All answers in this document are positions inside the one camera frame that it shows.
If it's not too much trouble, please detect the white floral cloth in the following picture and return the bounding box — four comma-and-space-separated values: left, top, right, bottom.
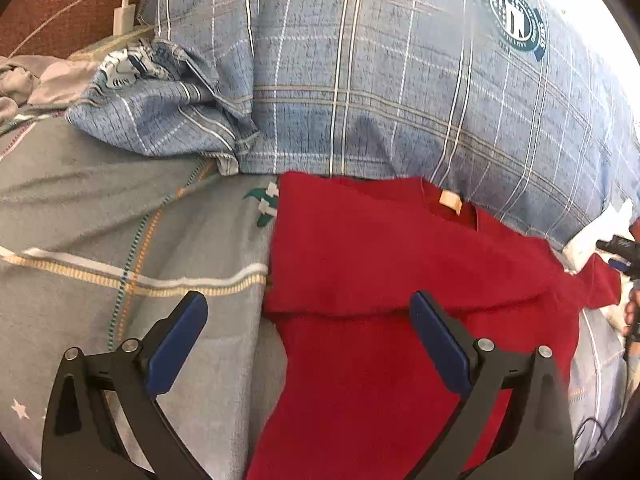
562, 199, 640, 273

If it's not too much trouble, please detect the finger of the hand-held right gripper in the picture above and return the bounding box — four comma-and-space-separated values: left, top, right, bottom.
607, 257, 640, 279
596, 236, 640, 257

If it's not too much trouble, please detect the white charger cable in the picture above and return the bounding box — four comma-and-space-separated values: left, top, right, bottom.
10, 0, 130, 58

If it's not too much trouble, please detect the grey crumpled cloth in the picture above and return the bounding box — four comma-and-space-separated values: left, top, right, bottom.
0, 52, 108, 126

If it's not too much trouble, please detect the person's right hand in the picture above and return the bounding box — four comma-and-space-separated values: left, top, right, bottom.
621, 285, 640, 340

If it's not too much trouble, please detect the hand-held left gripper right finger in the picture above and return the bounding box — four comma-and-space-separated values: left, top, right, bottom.
404, 290, 576, 480

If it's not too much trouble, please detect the white phone charger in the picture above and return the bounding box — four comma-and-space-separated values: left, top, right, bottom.
112, 4, 137, 36

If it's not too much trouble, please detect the brown red headboard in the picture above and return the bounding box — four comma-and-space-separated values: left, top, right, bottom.
0, 0, 161, 58

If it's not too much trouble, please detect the red sweater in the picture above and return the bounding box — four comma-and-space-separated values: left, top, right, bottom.
245, 171, 623, 480

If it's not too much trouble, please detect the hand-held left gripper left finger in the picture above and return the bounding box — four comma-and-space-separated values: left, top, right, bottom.
42, 290, 211, 480

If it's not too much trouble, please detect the grey patterned bed sheet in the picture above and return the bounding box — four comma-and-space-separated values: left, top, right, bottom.
0, 115, 632, 480

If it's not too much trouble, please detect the blue plaid pillow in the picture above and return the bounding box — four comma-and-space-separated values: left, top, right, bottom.
65, 0, 640, 251

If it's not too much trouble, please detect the black cable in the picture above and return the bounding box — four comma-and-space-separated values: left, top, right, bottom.
572, 414, 617, 461

